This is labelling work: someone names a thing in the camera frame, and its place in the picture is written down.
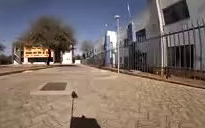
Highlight small white building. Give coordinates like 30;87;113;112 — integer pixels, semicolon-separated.
101;29;119;66

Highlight street lamp pole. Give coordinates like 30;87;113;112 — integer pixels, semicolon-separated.
113;14;122;75

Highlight small white hut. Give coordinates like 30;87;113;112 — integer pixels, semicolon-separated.
60;49;74;65

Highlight brick paved road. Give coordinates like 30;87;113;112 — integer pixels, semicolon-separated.
0;63;205;128

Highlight square manhole cover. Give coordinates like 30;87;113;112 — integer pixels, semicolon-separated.
29;80;74;97

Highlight large broad tree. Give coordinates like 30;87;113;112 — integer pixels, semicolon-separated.
18;15;78;64

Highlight pale pole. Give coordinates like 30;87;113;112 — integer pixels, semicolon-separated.
155;0;166;76

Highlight orange building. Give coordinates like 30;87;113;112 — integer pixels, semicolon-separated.
12;45;55;65

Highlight black metal fence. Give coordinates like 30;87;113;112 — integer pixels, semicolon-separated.
81;18;205;84

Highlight low concrete kerb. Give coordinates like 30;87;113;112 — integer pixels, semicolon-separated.
0;65;54;79

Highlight large white building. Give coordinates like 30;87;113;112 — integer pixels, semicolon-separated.
118;0;205;76

